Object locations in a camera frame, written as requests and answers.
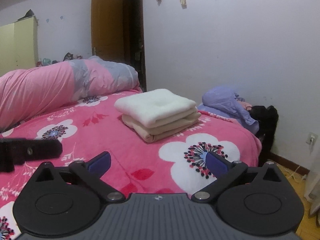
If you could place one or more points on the pale yellow wardrobe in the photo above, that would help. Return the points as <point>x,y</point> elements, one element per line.
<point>17,47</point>

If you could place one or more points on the black fluffy garment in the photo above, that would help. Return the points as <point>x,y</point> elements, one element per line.
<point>267,127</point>

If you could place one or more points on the white cloth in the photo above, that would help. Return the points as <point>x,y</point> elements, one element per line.
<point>313,182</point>

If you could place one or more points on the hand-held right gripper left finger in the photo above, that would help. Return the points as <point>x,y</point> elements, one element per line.
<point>100,163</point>

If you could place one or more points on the cream folded garment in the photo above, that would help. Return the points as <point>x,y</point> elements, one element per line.
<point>160,131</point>

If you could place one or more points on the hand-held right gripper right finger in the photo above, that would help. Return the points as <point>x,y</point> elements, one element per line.
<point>216,163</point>

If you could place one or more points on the white fluffy sweater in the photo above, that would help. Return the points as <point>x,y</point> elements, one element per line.
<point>155,105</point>

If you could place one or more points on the brown wooden door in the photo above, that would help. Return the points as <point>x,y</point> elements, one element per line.
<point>107,27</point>

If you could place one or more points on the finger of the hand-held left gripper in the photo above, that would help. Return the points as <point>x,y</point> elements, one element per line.
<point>40,150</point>

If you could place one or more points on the lilac garment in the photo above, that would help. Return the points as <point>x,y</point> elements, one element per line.
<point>222,102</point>

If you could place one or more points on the pink grey rolled duvet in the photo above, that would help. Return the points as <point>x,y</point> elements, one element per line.
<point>45,90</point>

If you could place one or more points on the pink floral blanket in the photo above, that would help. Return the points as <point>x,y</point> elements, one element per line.
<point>100,135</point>

